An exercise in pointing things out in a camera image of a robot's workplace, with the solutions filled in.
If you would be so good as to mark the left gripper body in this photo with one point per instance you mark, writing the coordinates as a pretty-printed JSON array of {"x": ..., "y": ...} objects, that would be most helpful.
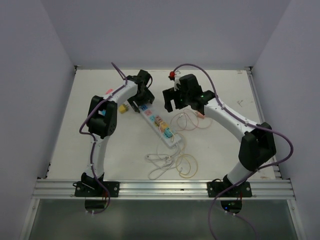
[{"x": 141, "y": 99}]

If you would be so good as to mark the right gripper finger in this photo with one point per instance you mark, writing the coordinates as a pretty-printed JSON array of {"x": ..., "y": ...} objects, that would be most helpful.
[
  {"x": 170, "y": 95},
  {"x": 180, "y": 100}
]

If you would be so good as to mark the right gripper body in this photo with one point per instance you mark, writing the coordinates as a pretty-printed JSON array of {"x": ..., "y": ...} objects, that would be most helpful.
[{"x": 189, "y": 96}]

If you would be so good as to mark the pink cube plug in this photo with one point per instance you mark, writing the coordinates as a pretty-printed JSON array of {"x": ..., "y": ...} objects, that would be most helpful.
[
  {"x": 158, "y": 120},
  {"x": 200, "y": 115}
]

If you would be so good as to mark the yellow cube plug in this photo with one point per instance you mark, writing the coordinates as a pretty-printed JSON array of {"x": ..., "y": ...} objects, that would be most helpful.
[
  {"x": 123, "y": 108},
  {"x": 163, "y": 126}
]

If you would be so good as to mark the white power strip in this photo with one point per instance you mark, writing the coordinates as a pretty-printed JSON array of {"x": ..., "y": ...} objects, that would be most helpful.
[{"x": 149, "y": 112}]

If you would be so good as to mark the blue plug adapter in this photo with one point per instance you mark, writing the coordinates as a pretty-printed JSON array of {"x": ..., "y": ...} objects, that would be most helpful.
[{"x": 102, "y": 112}]

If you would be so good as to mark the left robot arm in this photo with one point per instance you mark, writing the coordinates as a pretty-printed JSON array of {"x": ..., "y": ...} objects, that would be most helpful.
[{"x": 102, "y": 121}]

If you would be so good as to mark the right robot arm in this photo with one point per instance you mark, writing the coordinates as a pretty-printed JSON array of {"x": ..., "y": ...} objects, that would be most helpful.
[{"x": 257, "y": 144}]

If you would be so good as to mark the teal cube plug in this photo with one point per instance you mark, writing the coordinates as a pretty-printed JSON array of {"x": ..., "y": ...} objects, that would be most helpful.
[{"x": 168, "y": 132}]

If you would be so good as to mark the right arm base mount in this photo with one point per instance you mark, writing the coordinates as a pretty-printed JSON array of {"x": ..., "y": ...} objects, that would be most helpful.
[{"x": 223, "y": 188}]

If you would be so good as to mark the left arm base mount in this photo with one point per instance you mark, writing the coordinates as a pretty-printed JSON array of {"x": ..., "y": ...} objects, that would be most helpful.
[{"x": 97, "y": 188}]

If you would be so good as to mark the aluminium front rail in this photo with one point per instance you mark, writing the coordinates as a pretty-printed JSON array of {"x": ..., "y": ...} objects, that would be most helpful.
[{"x": 166, "y": 190}]

